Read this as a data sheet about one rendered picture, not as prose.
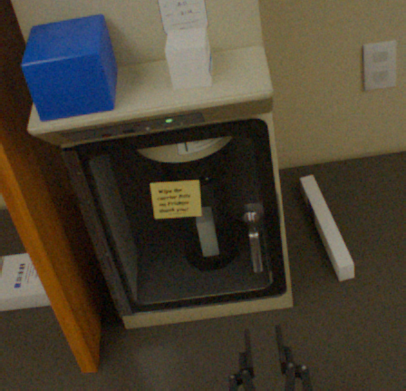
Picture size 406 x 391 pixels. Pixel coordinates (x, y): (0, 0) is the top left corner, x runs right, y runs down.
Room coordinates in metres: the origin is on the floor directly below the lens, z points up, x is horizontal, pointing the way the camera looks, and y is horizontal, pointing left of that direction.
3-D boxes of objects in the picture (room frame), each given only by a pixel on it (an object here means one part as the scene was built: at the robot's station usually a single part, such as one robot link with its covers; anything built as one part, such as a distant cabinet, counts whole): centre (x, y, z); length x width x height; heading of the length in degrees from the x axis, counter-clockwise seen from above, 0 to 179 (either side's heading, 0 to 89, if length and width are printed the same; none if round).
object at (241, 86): (0.84, 0.05, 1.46); 0.32 x 0.12 x 0.10; 85
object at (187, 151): (0.89, 0.04, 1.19); 0.30 x 0.01 x 0.40; 85
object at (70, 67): (0.85, 0.14, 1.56); 0.10 x 0.10 x 0.09; 85
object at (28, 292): (1.07, 0.38, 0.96); 0.16 x 0.12 x 0.04; 85
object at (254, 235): (0.85, -0.06, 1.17); 0.05 x 0.03 x 0.10; 175
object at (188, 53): (0.84, -0.01, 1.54); 0.05 x 0.05 x 0.06; 80
